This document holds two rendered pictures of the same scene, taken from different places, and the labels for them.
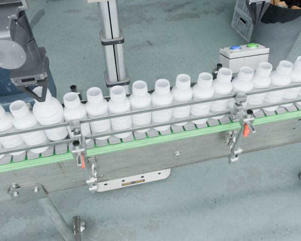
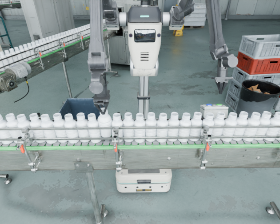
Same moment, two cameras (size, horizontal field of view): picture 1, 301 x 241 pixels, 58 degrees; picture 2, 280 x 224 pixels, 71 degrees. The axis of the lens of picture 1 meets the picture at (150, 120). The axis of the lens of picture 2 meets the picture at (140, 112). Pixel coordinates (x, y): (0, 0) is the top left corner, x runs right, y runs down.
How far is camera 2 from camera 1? 0.31 m
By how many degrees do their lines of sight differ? 18
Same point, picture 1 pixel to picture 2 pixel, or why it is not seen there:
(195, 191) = (186, 205)
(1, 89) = not seen: hidden behind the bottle
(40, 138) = (97, 134)
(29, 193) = (84, 167)
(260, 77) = (218, 119)
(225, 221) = not seen: outside the picture
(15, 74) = (95, 98)
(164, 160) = (161, 162)
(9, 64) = (95, 91)
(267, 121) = (224, 147)
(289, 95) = (237, 133)
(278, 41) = not seen: hidden behind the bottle
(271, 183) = (243, 210)
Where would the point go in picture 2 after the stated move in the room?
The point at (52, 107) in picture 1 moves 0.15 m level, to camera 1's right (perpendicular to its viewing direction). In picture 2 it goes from (107, 118) to (136, 122)
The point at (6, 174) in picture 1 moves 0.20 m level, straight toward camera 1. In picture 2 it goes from (76, 151) to (91, 177)
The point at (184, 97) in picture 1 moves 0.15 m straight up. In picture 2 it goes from (174, 124) to (177, 98)
